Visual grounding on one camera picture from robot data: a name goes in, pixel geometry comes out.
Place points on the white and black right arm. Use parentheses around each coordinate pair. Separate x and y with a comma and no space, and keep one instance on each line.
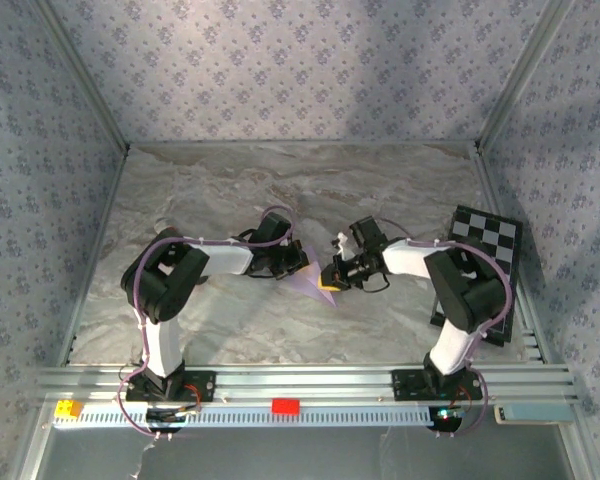
(465,290)

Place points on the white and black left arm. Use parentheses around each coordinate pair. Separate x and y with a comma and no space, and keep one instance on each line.
(165,280)

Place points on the red toy block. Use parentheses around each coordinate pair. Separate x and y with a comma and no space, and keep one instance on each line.
(286,406)

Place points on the black and grey checkerboard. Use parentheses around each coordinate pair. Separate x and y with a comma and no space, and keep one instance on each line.
(500,235)

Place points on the black controller board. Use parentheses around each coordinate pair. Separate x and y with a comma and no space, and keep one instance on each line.
(445,419)
(167,419)

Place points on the grey metal shelf panel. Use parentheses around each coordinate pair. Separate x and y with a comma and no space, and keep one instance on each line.
(305,455)

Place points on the blue-grey flat box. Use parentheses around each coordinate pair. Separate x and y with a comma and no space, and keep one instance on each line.
(535,414)

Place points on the white torn tape strip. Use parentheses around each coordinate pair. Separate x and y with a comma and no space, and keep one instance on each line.
(142,457)

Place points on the yellow toy block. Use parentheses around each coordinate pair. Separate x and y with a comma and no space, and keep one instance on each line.
(68,409)

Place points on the aluminium mounting rail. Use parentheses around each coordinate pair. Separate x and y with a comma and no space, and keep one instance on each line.
(305,382)

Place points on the aluminium back rail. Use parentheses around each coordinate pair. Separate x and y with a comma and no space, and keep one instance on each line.
(305,144)

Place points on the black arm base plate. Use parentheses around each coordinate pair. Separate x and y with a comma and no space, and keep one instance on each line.
(205,387)
(405,385)

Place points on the aluminium side rail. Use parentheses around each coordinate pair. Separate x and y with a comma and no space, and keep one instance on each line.
(491,190)
(96,250)

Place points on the aluminium frame post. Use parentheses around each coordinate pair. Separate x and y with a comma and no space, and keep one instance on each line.
(519,75)
(89,80)

